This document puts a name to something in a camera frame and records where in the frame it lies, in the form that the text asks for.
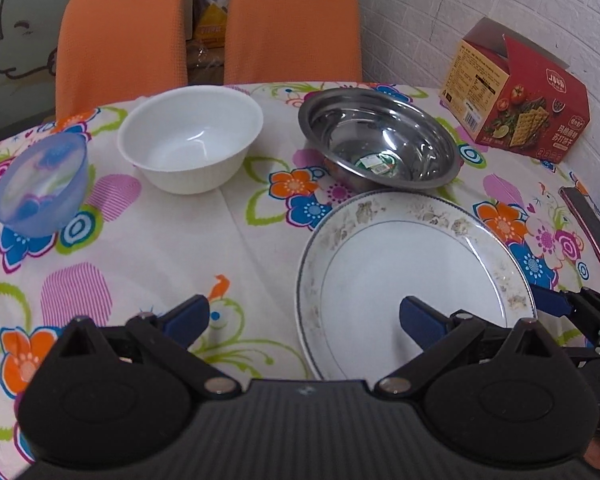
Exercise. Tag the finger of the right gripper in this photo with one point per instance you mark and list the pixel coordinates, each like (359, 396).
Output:
(554, 303)

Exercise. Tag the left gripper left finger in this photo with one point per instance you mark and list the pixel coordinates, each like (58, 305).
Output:
(166, 339)

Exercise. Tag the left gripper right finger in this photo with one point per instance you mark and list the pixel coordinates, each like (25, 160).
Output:
(443, 340)

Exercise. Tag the gold rimmed white plate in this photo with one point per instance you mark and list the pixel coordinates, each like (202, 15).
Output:
(375, 249)

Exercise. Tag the blue translucent plastic bowl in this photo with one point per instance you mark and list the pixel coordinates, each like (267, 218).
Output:
(45, 186)

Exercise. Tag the white ceramic bowl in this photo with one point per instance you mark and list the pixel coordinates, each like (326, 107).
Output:
(191, 140)

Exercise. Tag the stainless steel bowl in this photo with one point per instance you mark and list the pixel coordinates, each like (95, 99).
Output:
(368, 140)

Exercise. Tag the black smartphone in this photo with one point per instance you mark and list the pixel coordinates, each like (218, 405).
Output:
(585, 215)

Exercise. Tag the floral tablecloth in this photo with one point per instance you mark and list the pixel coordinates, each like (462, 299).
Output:
(133, 248)

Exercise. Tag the red cracker box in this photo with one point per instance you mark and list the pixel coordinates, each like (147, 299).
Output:
(509, 93)

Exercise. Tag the left orange chair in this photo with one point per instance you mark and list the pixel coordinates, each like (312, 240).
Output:
(112, 51)

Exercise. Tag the orange chair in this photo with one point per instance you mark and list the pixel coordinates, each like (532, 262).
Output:
(112, 51)
(292, 40)

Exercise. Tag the right orange chair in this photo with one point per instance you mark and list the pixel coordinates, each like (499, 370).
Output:
(292, 40)

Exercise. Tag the glass door with rabbit drawing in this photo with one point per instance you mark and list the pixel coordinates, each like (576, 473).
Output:
(29, 32)

